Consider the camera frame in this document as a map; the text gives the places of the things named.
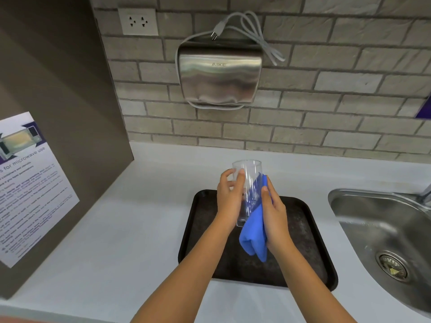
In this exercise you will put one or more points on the person's left hand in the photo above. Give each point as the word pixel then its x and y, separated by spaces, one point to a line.
pixel 227 205

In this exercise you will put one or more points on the person's right hand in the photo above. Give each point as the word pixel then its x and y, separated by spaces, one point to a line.
pixel 275 221

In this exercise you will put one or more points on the person's left thumb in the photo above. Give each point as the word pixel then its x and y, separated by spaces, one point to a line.
pixel 240 184

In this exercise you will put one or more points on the person's right thumb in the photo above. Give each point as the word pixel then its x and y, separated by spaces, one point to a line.
pixel 266 198

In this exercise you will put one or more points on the clear drinking glass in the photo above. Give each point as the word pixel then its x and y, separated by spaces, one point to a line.
pixel 252 178

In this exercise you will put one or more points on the blue cleaning cloth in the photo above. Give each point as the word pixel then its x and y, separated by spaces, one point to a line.
pixel 253 237

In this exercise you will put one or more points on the person's left forearm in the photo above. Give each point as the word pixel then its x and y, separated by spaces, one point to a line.
pixel 188 275

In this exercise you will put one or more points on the person's right forearm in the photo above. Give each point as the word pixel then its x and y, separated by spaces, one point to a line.
pixel 306 285

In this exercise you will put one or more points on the black serving tray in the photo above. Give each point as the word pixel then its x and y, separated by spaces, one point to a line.
pixel 304 252

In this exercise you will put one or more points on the stainless steel hand dryer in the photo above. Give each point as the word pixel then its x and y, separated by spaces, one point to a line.
pixel 220 75

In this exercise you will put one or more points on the stainless steel sink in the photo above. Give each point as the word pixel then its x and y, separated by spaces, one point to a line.
pixel 380 225

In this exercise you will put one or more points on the metal sink drain strainer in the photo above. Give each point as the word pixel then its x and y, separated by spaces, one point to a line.
pixel 393 266

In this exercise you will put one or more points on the brown cabinet side panel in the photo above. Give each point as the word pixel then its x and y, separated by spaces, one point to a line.
pixel 67 80

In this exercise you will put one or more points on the white microwave instruction poster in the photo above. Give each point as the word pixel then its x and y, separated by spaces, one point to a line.
pixel 32 195

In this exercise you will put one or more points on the purple wall sign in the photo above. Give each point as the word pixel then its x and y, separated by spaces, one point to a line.
pixel 425 107

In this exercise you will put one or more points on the white wall socket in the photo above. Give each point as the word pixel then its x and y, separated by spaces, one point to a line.
pixel 138 22

